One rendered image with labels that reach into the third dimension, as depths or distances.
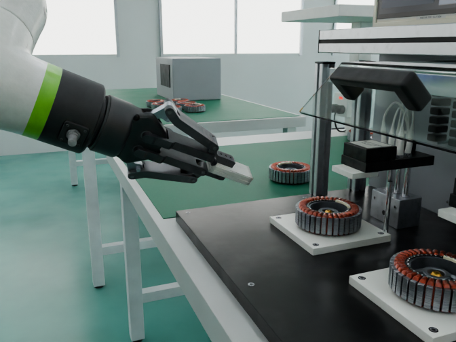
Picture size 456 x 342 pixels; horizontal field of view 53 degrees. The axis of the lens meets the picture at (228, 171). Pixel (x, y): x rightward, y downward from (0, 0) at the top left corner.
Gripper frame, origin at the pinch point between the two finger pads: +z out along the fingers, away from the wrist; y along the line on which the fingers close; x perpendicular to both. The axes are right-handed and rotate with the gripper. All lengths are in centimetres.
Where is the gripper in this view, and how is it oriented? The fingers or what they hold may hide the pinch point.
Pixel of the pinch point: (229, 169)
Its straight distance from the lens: 67.7
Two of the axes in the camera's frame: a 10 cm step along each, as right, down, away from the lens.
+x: -1.9, -6.3, 7.5
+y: 5.1, -7.2, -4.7
